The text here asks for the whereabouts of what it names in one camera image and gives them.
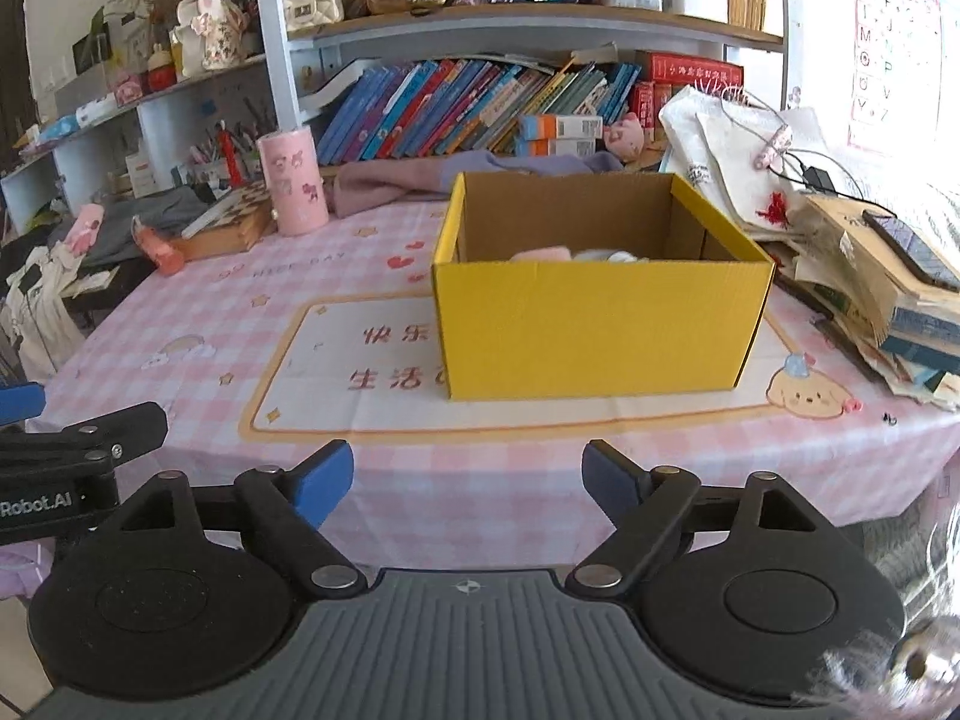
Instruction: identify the pink plush toy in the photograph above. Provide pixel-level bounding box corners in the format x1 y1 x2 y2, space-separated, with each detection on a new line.
64 202 104 256

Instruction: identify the pink checkered desktop tablecloth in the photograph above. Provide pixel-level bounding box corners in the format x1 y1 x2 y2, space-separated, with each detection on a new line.
0 195 960 571

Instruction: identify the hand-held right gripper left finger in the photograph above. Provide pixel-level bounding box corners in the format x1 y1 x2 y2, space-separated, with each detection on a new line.
109 440 370 592

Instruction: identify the wooden chess box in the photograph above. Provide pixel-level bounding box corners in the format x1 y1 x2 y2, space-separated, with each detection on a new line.
169 180 275 262

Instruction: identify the pink and lilac cloth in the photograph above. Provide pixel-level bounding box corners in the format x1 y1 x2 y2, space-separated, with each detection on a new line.
334 150 623 220

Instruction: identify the white scalloped strip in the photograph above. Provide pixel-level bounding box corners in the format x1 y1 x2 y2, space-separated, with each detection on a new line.
180 195 252 239

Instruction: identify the stack of worn books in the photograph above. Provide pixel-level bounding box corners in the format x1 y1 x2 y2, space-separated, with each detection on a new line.
780 195 960 413

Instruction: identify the pink cylindrical appliance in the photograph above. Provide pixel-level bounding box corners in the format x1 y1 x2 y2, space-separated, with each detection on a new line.
256 127 329 237

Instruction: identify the yellow cardboard box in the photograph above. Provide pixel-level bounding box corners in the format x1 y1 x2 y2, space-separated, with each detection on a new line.
431 171 776 402

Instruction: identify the pink pig plush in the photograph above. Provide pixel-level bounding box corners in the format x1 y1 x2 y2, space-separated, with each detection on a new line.
602 112 647 162

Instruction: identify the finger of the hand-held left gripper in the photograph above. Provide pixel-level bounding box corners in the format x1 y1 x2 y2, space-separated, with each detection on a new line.
0 401 168 471
0 382 47 427

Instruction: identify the grey cloth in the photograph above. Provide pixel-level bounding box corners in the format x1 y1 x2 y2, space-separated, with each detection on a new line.
52 187 211 267

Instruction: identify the orange and white box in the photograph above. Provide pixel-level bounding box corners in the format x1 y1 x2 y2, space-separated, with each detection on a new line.
525 139 599 159
521 115 605 140

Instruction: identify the alphabet wall poster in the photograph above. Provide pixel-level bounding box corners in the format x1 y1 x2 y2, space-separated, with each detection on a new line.
847 0 946 155

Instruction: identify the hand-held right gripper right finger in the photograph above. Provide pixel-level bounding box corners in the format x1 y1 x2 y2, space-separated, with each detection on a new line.
564 440 835 592

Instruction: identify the white printed garment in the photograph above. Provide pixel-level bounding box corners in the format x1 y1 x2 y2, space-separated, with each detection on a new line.
0 244 83 383

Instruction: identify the rabbit doll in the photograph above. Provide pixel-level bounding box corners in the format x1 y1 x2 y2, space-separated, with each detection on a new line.
176 0 248 72

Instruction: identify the person's fuzzy clothing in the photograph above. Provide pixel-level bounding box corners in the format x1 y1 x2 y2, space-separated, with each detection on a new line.
817 615 960 720

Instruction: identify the white bookshelf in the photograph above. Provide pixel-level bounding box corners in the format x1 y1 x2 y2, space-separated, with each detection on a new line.
0 0 788 241

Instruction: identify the thick red book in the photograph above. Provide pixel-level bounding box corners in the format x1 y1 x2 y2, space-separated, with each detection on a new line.
636 51 745 87

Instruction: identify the pink bottle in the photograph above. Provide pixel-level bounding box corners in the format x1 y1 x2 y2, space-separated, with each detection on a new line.
132 214 186 276

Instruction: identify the pink patterned tube charm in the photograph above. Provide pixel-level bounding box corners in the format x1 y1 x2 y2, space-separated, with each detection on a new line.
757 126 792 170

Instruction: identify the white canvas bag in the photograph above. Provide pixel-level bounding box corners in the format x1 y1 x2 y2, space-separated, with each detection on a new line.
658 86 848 241

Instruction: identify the dark smartphone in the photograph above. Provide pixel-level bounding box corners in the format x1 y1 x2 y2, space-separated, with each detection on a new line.
862 208 960 290

